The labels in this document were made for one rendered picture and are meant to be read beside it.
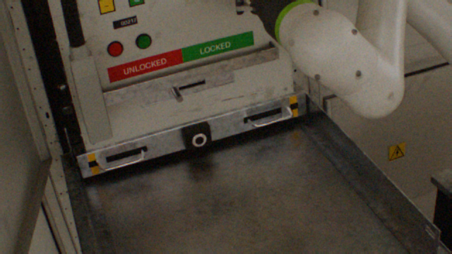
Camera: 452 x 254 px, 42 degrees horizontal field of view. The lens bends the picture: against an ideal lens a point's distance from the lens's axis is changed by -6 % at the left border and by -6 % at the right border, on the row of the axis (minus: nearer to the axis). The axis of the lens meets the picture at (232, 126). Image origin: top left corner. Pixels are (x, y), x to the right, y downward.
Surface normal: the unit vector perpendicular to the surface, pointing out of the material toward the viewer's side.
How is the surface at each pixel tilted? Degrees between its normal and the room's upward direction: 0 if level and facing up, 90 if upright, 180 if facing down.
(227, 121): 90
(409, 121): 90
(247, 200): 0
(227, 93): 90
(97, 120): 90
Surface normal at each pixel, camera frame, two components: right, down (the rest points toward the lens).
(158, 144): 0.34, 0.47
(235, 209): -0.11, -0.84
